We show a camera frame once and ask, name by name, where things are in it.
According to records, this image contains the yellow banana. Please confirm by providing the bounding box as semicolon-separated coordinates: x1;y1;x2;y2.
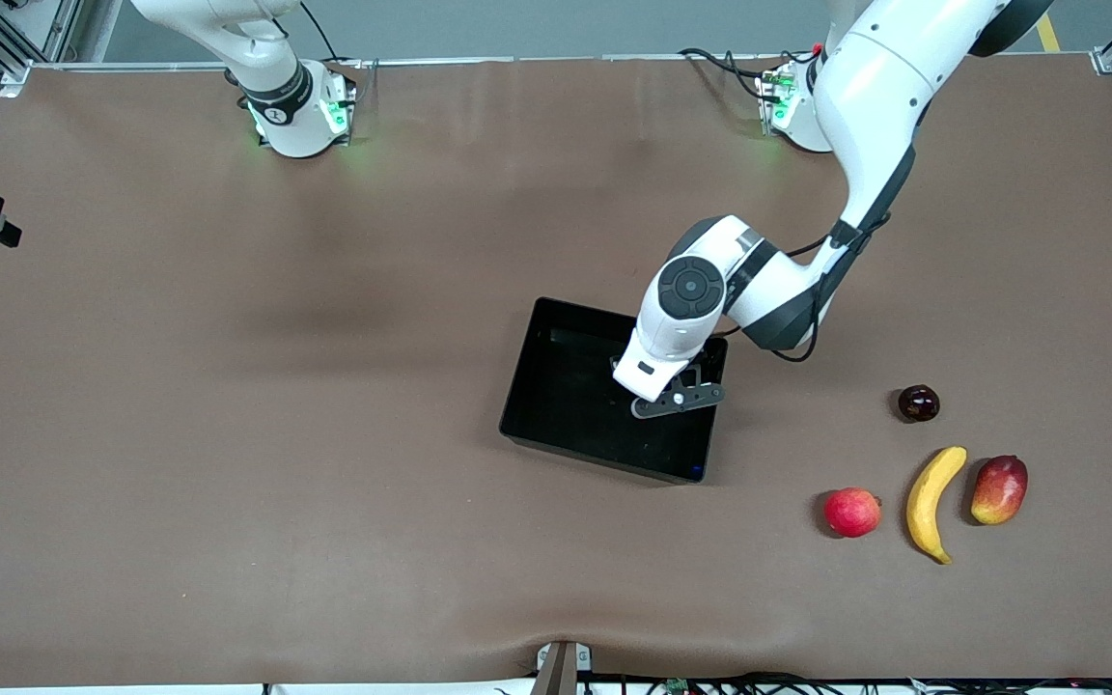
906;445;968;566

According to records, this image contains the dark red plum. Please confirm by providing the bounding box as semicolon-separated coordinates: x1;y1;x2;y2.
898;384;941;423

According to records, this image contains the black cable along forearm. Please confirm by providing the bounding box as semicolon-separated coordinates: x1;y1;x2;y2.
715;208;895;364

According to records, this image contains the black rectangular plastic box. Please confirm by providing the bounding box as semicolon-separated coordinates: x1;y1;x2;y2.
499;296;729;486

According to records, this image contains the red green mango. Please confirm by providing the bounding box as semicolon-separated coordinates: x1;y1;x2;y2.
970;455;1029;526

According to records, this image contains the black cable at arm base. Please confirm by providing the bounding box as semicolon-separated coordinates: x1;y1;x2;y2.
679;46;822;102
300;0;364;107

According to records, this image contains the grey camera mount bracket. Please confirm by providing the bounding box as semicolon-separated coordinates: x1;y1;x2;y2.
529;640;594;695

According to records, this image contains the red apple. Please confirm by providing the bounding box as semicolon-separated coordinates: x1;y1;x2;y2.
823;487;883;540

